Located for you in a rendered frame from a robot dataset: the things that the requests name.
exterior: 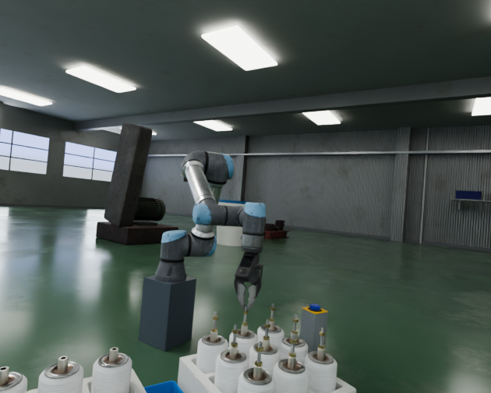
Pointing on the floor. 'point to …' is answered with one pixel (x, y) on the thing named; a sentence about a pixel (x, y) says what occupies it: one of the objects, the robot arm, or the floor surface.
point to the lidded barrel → (232, 238)
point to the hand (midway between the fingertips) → (245, 306)
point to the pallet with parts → (275, 230)
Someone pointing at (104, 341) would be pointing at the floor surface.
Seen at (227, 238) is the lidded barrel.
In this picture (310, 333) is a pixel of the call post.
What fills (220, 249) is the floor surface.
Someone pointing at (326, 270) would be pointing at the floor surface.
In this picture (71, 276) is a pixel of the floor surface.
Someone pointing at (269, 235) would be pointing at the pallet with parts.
